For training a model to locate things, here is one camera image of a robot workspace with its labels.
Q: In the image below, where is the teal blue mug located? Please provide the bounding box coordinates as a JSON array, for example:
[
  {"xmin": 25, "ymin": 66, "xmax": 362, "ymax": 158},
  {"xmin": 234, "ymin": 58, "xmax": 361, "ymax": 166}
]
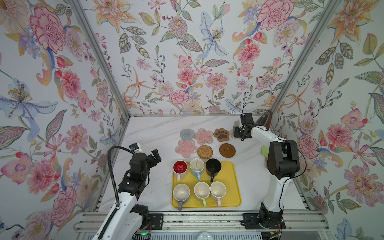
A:
[{"xmin": 233, "ymin": 121, "xmax": 241, "ymax": 139}]

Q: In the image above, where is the brown paw coaster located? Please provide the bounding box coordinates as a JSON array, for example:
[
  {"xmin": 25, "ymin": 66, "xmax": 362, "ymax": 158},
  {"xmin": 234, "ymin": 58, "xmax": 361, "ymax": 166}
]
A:
[{"xmin": 214, "ymin": 128, "xmax": 230, "ymax": 143}]

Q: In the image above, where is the brown wooden round coaster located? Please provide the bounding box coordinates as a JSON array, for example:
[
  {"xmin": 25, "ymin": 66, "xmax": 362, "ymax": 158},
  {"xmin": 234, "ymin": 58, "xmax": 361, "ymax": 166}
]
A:
[{"xmin": 219, "ymin": 144, "xmax": 236, "ymax": 158}]

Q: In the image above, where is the pink flower coaster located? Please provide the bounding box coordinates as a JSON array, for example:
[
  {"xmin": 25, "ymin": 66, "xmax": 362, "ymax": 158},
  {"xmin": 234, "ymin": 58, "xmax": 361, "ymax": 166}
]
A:
[
  {"xmin": 175, "ymin": 140, "xmax": 198, "ymax": 158},
  {"xmin": 194, "ymin": 128, "xmax": 214, "ymax": 145}
]

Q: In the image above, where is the rattan woven coaster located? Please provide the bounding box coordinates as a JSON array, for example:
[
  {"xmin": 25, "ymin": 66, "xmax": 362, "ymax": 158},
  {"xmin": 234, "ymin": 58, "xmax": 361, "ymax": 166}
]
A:
[{"xmin": 197, "ymin": 145, "xmax": 213, "ymax": 160}]

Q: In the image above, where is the grey woven coaster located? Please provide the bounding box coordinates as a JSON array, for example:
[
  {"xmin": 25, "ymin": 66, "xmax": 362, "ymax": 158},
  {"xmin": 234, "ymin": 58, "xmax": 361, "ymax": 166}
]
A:
[{"xmin": 180, "ymin": 129, "xmax": 195, "ymax": 140}]

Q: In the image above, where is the pink handle mug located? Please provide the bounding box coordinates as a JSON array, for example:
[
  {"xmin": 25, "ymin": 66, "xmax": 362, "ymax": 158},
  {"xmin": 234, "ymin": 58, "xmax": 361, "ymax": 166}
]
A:
[{"xmin": 210, "ymin": 181, "xmax": 227, "ymax": 208}]

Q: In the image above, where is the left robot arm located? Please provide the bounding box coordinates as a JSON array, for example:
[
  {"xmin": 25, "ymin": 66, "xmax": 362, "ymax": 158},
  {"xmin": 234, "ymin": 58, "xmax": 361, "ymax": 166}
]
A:
[{"xmin": 93, "ymin": 143, "xmax": 162, "ymax": 240}]

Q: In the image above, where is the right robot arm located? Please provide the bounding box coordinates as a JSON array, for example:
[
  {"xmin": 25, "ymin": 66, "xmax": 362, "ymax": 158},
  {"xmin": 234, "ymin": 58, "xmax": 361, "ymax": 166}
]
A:
[{"xmin": 234, "ymin": 113, "xmax": 300, "ymax": 230}]

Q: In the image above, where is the red brown metronome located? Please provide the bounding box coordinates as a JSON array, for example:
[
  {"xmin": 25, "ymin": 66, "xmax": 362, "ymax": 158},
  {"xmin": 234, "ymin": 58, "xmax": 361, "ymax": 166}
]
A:
[{"xmin": 256, "ymin": 110, "xmax": 273, "ymax": 130}]

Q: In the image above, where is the red interior mug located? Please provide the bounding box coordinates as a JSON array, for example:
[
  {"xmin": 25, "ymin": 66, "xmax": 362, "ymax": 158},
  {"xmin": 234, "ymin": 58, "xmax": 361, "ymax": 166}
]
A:
[{"xmin": 173, "ymin": 161, "xmax": 188, "ymax": 183}]

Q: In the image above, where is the black mug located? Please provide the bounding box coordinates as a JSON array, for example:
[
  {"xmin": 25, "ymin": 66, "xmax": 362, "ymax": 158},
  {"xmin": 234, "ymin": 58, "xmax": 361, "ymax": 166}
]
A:
[{"xmin": 206, "ymin": 159, "xmax": 222, "ymax": 183}]

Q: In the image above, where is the yellow tray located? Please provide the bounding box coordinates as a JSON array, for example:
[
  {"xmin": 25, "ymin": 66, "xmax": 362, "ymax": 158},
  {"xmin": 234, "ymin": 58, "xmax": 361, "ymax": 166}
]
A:
[{"xmin": 172, "ymin": 159, "xmax": 242, "ymax": 211}]

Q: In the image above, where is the light blue mug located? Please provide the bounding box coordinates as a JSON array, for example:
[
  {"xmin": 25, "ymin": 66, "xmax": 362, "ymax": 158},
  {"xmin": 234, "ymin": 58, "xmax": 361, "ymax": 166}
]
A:
[{"xmin": 190, "ymin": 158, "xmax": 205, "ymax": 181}]

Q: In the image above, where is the green spatula wooden handle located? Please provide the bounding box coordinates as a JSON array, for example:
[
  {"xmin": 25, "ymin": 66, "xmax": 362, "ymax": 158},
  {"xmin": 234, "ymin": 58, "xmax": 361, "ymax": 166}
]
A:
[{"xmin": 262, "ymin": 146, "xmax": 269, "ymax": 168}]

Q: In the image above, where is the purple handle mug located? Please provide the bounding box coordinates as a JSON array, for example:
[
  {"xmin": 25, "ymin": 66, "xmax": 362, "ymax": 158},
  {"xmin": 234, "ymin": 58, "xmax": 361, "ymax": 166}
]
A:
[{"xmin": 173, "ymin": 184, "xmax": 191, "ymax": 211}]

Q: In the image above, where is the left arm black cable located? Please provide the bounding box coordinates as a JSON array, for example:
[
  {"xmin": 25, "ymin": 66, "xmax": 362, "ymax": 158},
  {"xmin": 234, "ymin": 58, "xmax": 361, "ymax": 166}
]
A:
[{"xmin": 97, "ymin": 145, "xmax": 136, "ymax": 240}]

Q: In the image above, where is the aluminium rail base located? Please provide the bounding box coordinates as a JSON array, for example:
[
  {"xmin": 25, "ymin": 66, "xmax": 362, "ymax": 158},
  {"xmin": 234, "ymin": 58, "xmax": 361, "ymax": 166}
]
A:
[{"xmin": 74, "ymin": 211, "xmax": 330, "ymax": 233}]

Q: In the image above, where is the green handle mug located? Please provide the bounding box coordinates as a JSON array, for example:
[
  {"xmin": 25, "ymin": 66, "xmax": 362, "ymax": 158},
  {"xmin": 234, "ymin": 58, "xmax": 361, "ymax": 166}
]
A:
[{"xmin": 194, "ymin": 182, "xmax": 211, "ymax": 208}]

